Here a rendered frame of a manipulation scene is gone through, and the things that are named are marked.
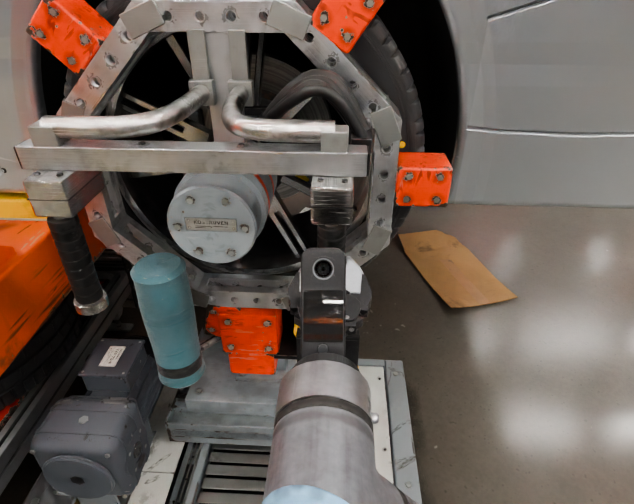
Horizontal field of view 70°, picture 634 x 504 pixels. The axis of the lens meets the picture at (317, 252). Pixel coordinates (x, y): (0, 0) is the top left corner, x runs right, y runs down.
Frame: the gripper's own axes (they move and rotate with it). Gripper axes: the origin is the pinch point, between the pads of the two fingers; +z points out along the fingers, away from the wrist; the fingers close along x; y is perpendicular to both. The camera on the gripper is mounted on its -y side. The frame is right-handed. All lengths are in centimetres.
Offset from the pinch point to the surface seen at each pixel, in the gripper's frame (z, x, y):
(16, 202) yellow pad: 34, -69, 11
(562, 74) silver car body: 33, 38, -17
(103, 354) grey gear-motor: 19, -50, 40
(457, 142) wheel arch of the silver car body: 34.1, 22.8, -4.3
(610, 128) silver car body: 33, 49, -8
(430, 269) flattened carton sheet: 116, 42, 82
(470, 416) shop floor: 40, 42, 83
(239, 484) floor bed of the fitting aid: 12, -22, 77
